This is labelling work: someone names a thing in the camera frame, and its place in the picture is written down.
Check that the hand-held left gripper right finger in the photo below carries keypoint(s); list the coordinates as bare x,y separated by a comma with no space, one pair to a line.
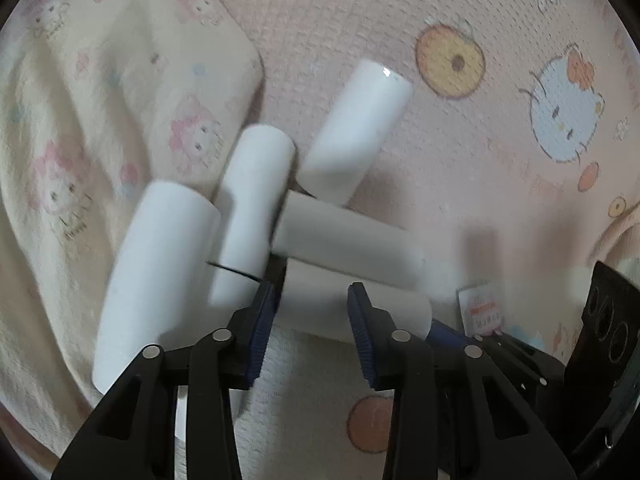
360,335

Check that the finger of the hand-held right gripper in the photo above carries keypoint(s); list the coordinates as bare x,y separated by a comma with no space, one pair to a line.
445,332

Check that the white pouch with red label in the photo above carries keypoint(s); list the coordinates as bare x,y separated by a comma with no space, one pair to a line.
482,310

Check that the pile of white rolls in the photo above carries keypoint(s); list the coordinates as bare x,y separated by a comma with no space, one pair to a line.
150,280

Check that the cream cartoon-print blanket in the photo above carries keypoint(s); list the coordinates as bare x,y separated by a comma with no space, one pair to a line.
75,110

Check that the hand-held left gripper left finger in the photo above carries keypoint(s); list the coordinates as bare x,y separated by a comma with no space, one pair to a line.
262,332

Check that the pink cat-print bed sheet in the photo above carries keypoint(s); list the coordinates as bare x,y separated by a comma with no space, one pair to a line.
350,10

